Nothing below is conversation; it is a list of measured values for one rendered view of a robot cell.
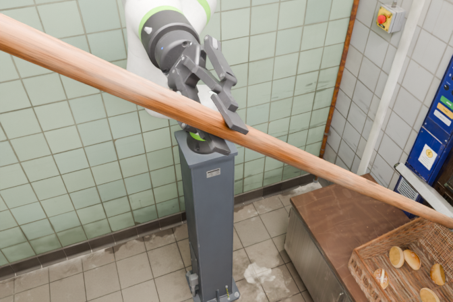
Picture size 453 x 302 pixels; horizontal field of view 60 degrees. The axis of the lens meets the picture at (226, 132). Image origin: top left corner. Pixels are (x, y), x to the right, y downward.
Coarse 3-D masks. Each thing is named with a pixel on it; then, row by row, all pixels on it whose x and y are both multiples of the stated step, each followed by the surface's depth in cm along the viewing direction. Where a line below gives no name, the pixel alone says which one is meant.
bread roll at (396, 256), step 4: (392, 248) 186; (396, 248) 185; (392, 252) 185; (396, 252) 184; (400, 252) 183; (392, 256) 184; (396, 256) 183; (400, 256) 182; (392, 260) 184; (396, 260) 182; (400, 260) 181; (392, 264) 183; (396, 264) 181; (400, 264) 181
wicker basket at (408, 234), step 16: (416, 224) 180; (432, 224) 186; (384, 240) 180; (400, 240) 186; (416, 240) 193; (432, 240) 187; (448, 240) 179; (352, 256) 179; (368, 256) 185; (384, 256) 189; (432, 256) 187; (448, 256) 179; (352, 272) 182; (368, 272) 168; (400, 272) 183; (416, 272) 183; (448, 272) 179; (368, 288) 172; (400, 288) 177; (416, 288) 177; (432, 288) 177; (448, 288) 177
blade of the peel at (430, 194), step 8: (400, 168) 135; (408, 168) 139; (408, 176) 132; (416, 176) 146; (416, 184) 130; (424, 184) 150; (424, 192) 127; (432, 192) 147; (432, 200) 125; (440, 200) 145; (440, 208) 123; (448, 208) 142
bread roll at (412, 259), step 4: (404, 252) 185; (408, 252) 184; (412, 252) 183; (404, 256) 184; (408, 256) 183; (412, 256) 182; (416, 256) 182; (408, 260) 182; (412, 260) 181; (416, 260) 181; (420, 260) 181; (412, 264) 181; (416, 264) 180; (420, 264) 180; (416, 268) 180
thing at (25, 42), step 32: (0, 32) 33; (32, 32) 35; (64, 64) 37; (96, 64) 39; (128, 96) 42; (160, 96) 44; (224, 128) 50; (288, 160) 60; (320, 160) 65; (384, 192) 80; (448, 224) 106
